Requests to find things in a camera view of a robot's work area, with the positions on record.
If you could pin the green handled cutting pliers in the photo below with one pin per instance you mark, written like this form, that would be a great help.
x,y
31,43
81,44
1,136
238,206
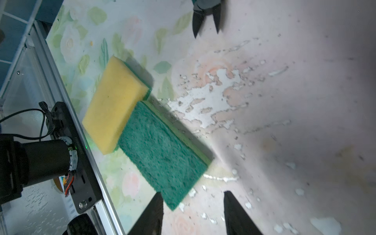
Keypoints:
x,y
202,9

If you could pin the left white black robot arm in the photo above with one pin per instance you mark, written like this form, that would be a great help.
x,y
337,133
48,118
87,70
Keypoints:
x,y
26,161

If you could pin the yellow sponge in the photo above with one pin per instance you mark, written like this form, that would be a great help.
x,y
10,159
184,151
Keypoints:
x,y
115,98

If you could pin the aluminium front rail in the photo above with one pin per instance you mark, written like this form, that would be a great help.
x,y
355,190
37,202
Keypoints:
x,y
36,103

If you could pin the green scouring pad sponge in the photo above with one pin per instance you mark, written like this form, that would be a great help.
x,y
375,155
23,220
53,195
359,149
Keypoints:
x,y
165,157

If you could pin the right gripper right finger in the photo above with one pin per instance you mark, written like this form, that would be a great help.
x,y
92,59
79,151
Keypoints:
x,y
237,221

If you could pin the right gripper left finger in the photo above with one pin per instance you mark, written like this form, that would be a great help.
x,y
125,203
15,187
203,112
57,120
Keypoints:
x,y
151,220

